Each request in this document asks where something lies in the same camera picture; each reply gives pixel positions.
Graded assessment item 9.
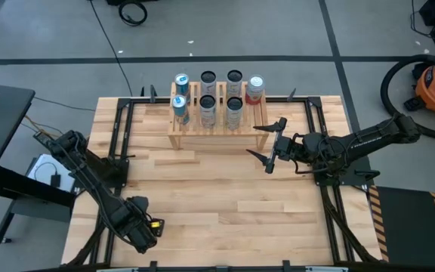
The Celsius Peach Vibe can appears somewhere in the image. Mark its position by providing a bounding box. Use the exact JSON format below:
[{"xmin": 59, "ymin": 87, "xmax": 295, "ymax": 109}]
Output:
[
  {"xmin": 199, "ymin": 70, "xmax": 218, "ymax": 97},
  {"xmin": 199, "ymin": 94, "xmax": 218, "ymax": 129}
]

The black hazard-striped floor mat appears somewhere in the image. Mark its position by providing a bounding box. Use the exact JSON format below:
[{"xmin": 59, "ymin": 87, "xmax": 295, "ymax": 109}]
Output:
[{"xmin": 367, "ymin": 184, "xmax": 435, "ymax": 269}]

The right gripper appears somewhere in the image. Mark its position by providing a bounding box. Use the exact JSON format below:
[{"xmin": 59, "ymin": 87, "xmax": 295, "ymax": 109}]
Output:
[{"xmin": 245, "ymin": 117, "xmax": 302, "ymax": 175}]

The teal Red Bull can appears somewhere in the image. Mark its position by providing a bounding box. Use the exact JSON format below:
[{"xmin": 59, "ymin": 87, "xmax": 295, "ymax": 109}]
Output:
[
  {"xmin": 171, "ymin": 94, "xmax": 190, "ymax": 125},
  {"xmin": 174, "ymin": 73, "xmax": 192, "ymax": 105}
]

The coiled black cable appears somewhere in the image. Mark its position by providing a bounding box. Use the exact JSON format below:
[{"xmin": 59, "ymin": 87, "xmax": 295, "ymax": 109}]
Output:
[{"xmin": 117, "ymin": 0, "xmax": 149, "ymax": 27}]

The black metal table frame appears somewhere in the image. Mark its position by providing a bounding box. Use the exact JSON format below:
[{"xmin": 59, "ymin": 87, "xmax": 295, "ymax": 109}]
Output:
[{"xmin": 64, "ymin": 96, "xmax": 381, "ymax": 272}]

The black power adapter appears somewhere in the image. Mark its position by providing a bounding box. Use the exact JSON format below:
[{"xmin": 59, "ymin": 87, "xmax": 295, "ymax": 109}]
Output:
[{"xmin": 32, "ymin": 131, "xmax": 52, "ymax": 147}]

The long black floor cable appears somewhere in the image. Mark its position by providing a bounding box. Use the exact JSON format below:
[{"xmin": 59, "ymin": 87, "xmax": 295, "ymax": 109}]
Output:
[{"xmin": 88, "ymin": 0, "xmax": 134, "ymax": 97}]

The silver-top red-bottomed can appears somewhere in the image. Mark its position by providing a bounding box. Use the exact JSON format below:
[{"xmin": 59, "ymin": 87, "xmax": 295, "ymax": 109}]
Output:
[{"xmin": 245, "ymin": 74, "xmax": 266, "ymax": 106}]

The white paper sheet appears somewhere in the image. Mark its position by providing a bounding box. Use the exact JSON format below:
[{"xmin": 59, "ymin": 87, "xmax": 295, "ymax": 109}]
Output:
[{"xmin": 26, "ymin": 153, "xmax": 77, "ymax": 193}]

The Celsius Tropical Vibe can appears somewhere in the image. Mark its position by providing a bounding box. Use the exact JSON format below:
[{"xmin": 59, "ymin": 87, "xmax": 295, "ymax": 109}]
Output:
[
  {"xmin": 226, "ymin": 69, "xmax": 244, "ymax": 98},
  {"xmin": 225, "ymin": 96, "xmax": 244, "ymax": 131}
]

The wooden slatted shelf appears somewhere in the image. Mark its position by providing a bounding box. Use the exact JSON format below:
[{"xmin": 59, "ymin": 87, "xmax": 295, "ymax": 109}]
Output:
[{"xmin": 167, "ymin": 81, "xmax": 270, "ymax": 151}]

